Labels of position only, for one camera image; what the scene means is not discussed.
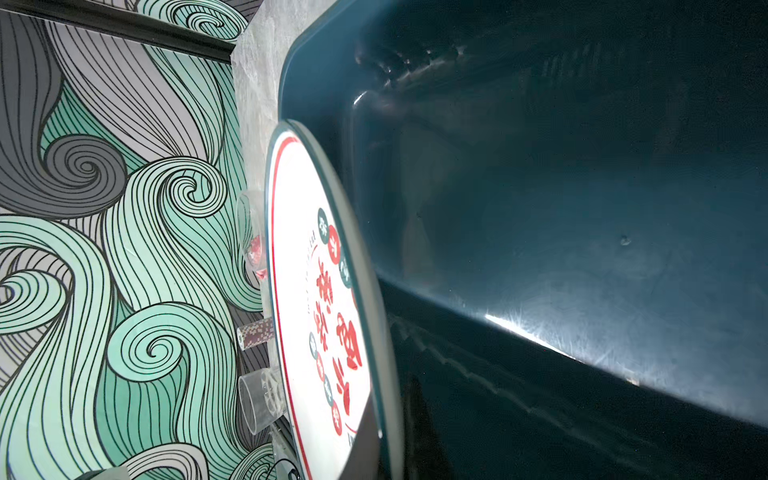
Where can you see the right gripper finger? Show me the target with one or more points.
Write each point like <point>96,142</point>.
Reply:
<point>364,457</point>

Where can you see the white plate red characters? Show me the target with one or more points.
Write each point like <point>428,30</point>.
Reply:
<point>334,344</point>

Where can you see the teal plastic bin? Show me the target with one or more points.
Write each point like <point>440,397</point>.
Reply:
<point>565,203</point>

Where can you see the clear drinking glass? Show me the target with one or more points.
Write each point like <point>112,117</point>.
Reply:
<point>262,398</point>

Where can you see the small pink toy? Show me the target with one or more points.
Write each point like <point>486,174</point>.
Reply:
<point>255,257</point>

